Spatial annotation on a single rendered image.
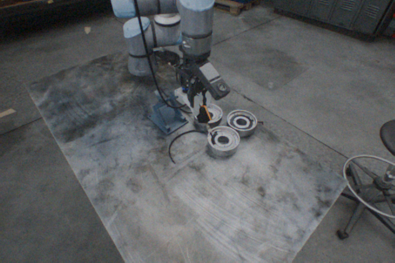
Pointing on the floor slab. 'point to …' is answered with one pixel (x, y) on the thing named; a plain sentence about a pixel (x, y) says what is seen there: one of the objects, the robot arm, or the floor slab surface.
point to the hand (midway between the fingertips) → (201, 111)
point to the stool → (362, 201)
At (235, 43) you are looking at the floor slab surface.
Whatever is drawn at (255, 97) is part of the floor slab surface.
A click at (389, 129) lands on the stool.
